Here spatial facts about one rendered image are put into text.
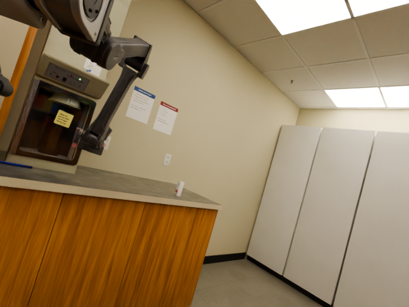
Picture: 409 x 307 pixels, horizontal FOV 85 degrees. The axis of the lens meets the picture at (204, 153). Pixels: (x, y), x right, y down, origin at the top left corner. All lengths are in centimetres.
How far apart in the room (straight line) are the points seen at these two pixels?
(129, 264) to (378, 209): 265
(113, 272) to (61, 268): 29
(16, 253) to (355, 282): 307
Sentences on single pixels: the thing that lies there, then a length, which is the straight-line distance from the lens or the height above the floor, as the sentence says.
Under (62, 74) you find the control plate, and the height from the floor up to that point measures 145.
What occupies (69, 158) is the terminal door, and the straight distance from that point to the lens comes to 151.
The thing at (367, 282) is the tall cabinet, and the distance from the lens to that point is 329.
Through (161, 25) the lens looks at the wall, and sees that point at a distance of 234.
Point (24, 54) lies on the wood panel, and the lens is 141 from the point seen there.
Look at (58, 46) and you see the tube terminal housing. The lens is 153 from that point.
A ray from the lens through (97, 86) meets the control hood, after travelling 146.
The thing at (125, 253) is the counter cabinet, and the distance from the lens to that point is 154.
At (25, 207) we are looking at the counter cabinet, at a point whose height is 81.
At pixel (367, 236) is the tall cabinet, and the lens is 324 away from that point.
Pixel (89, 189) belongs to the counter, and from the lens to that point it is 127.
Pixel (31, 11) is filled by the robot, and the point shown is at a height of 138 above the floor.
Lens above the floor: 121
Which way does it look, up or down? 3 degrees up
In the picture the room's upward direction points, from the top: 16 degrees clockwise
